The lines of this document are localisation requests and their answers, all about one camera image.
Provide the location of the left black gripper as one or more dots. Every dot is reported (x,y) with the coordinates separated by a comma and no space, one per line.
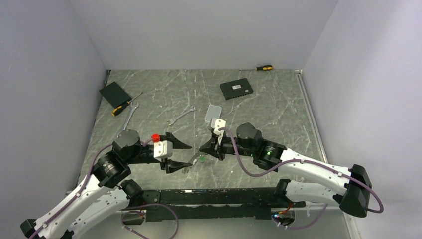
(172,166)

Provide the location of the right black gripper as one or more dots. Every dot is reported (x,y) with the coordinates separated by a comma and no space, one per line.
(213,147)

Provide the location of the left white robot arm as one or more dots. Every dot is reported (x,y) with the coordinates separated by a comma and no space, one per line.
(105,189)

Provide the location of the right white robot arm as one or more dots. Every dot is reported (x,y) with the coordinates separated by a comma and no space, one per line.
(348,188)

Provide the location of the small silver wrench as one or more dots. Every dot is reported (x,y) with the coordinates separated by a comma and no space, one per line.
(172,121)

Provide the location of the grey plastic box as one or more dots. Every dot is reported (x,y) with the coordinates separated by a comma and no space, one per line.
(213,111)

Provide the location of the large silver wrench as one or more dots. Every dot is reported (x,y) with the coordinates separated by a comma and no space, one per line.
(133,107)

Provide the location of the yellow black screwdriver near box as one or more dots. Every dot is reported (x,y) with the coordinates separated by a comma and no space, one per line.
(120,108)

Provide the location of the black flat box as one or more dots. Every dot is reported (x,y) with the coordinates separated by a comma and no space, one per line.
(115,94)

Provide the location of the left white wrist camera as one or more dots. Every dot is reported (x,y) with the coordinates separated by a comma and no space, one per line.
(162,150)

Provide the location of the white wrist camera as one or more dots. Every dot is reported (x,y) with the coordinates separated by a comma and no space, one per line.
(216,125)
(162,150)

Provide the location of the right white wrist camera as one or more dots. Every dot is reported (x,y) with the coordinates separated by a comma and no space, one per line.
(216,125)

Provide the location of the black network switch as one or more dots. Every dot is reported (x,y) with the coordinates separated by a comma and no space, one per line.
(236,88)

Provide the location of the yellow black screwdriver at wall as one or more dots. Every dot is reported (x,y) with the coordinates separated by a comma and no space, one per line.
(260,68)

